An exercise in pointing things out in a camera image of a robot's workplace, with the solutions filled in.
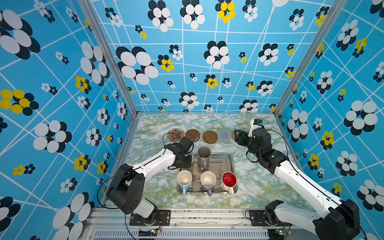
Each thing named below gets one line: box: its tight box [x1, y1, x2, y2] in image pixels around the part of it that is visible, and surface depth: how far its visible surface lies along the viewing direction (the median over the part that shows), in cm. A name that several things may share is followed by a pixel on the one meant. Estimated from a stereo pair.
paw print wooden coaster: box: [167, 128, 184, 142], surface depth 108 cm
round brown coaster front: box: [185, 129, 201, 142], surface depth 107 cm
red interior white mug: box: [220, 171, 238, 196], surface depth 82 cm
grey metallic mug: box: [197, 146, 211, 169], surface depth 89 cm
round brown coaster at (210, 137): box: [202, 130, 218, 144], surface depth 107 cm
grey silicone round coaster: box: [217, 130, 232, 142], surface depth 107 cm
